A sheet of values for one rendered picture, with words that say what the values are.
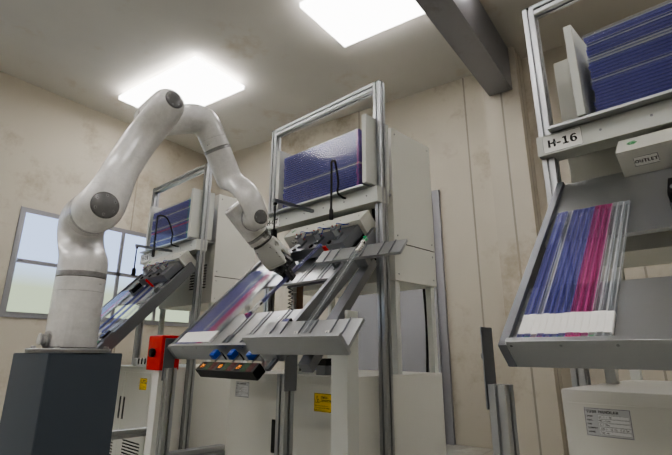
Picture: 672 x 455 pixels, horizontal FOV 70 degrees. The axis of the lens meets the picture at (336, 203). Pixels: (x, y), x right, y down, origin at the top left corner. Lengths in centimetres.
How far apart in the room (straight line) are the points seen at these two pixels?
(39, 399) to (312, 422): 98
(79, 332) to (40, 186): 425
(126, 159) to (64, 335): 49
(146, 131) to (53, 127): 426
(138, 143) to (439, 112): 377
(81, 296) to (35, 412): 27
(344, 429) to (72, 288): 82
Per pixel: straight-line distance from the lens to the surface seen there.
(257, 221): 157
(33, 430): 132
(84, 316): 137
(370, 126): 214
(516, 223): 405
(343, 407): 149
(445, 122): 484
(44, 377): 130
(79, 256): 138
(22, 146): 558
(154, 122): 153
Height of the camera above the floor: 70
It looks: 17 degrees up
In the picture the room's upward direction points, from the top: straight up
